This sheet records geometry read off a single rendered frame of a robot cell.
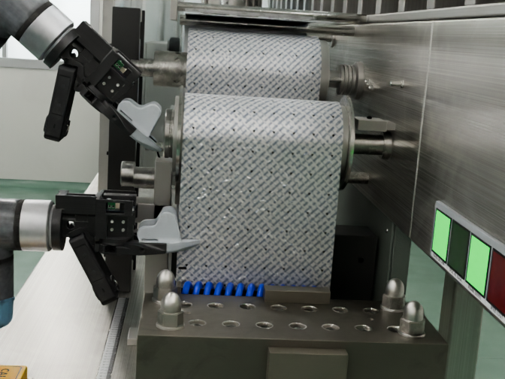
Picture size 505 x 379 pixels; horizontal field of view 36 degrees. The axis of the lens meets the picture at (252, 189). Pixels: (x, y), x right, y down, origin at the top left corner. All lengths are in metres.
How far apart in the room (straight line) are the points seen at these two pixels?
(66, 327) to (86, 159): 5.50
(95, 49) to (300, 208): 0.38
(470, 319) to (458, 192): 0.53
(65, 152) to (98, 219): 5.73
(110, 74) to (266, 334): 0.44
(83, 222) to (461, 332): 0.69
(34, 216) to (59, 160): 5.73
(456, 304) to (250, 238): 0.43
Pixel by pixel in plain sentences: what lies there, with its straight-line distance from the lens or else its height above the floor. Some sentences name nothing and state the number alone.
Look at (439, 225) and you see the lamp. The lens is 0.95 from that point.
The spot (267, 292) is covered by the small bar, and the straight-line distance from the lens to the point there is 1.11.
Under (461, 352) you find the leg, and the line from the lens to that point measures 1.44.
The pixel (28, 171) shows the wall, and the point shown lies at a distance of 6.92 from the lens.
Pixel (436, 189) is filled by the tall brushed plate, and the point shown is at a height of 1.23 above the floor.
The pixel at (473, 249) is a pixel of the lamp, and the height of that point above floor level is 1.20.
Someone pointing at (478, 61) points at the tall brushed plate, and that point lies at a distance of 0.89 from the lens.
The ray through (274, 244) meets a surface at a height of 1.10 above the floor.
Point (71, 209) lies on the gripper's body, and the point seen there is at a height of 1.14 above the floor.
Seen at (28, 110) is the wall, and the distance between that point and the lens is 6.84.
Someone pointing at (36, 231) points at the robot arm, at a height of 1.11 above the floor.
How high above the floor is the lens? 1.40
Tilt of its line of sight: 11 degrees down
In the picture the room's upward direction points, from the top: 4 degrees clockwise
